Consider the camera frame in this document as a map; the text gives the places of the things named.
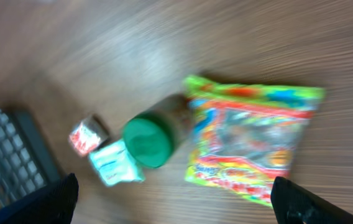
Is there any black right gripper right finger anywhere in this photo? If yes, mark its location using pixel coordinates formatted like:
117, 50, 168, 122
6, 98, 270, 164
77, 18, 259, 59
270, 176, 353, 224

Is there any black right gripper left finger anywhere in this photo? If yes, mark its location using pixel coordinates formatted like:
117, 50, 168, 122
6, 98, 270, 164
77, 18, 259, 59
0, 173, 79, 224

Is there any mint green wipes pack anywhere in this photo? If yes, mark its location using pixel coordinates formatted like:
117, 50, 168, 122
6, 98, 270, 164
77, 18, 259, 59
88, 139, 145, 187

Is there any red white tissue pack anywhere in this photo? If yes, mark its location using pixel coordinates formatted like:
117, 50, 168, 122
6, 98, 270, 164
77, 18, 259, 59
68, 115, 109, 157

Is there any Haribo gummy candy bag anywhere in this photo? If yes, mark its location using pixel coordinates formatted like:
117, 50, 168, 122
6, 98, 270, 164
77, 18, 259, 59
184, 75, 325, 206

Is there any green lid jar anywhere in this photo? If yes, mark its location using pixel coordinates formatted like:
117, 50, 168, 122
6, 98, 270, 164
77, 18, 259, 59
122, 94, 194, 169

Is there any grey plastic shopping basket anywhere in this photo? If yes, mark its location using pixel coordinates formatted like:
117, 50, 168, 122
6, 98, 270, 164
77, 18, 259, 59
0, 108, 62, 209

